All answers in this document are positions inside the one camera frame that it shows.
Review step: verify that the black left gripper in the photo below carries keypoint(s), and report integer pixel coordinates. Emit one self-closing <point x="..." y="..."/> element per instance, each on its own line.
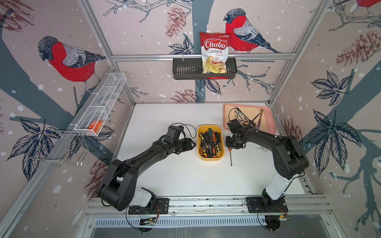
<point x="188" y="145"/>

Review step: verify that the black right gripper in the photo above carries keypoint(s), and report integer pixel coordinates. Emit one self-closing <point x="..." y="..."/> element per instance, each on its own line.
<point x="228" y="145"/>

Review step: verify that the orange black large screwdriver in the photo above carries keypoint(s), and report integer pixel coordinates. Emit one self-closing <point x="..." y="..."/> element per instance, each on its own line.
<point x="230" y="156"/>

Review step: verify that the yellow storage box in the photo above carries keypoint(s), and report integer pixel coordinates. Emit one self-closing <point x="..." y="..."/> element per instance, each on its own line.
<point x="204" y="150"/>

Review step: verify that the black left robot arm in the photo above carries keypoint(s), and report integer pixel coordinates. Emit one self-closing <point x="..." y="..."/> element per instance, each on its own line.
<point x="119" y="185"/>

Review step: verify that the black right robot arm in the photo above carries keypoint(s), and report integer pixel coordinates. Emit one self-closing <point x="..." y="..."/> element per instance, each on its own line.
<point x="289" y="158"/>

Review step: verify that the green black screwdriver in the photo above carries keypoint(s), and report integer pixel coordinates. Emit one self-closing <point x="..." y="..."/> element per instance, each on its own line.
<point x="209" y="132"/>

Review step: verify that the orange box in shelf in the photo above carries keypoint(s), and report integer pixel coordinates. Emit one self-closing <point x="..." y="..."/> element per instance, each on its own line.
<point x="96" y="126"/>

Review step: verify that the beige tray liner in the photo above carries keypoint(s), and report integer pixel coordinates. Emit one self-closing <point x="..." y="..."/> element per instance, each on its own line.
<point x="251" y="117"/>

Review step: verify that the pink tray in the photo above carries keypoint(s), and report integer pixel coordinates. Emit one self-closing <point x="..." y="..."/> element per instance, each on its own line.
<point x="253" y="118"/>

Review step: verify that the Chuba cassava chips bag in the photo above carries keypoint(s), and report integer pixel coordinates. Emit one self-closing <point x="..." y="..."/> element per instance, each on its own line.
<point x="214" y="52"/>

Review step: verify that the wooden handled knife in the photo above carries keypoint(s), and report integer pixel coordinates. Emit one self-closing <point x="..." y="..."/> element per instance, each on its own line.
<point x="260" y="119"/>

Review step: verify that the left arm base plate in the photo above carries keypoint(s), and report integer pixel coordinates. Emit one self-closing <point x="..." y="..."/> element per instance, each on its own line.
<point x="155" y="206"/>

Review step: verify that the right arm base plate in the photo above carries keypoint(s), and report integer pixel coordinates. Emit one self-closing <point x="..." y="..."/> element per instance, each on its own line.
<point x="259" y="204"/>

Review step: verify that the black wall basket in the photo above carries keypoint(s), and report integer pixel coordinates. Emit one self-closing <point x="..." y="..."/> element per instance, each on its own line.
<point x="195" y="69"/>

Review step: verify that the white wire wall shelf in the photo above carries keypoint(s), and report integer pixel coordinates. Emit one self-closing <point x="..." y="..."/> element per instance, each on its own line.
<point x="101" y="106"/>

